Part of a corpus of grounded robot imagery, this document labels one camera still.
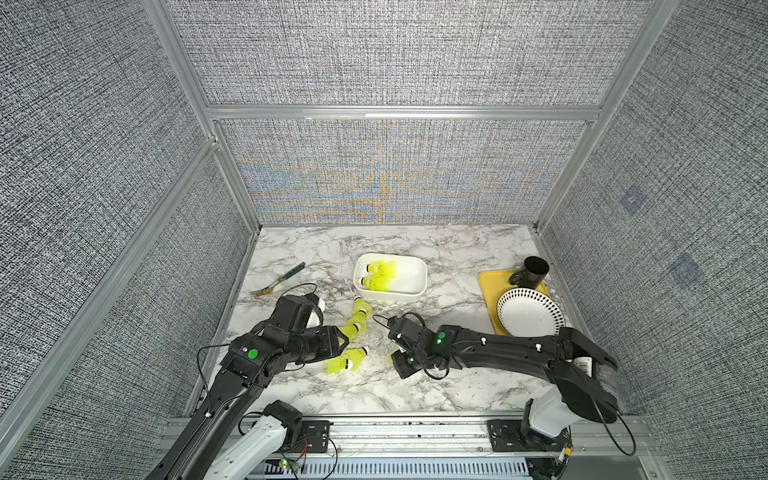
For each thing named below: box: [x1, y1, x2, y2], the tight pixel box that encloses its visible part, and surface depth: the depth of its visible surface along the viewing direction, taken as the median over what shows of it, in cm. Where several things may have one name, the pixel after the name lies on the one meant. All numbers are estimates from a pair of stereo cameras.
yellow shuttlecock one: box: [366, 260, 397, 277], surface depth 106 cm
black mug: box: [509, 256, 550, 289], surface depth 99 cm
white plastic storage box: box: [353, 253, 428, 302], surface depth 105 cm
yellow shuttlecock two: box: [360, 271, 397, 292], surface depth 102 cm
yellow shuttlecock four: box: [339, 323, 361, 344], surface depth 92 cm
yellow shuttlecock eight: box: [326, 346, 368, 377], surface depth 85 cm
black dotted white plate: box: [497, 287, 566, 337], surface depth 95 cm
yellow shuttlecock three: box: [353, 299, 373, 318], surface depth 97 cm
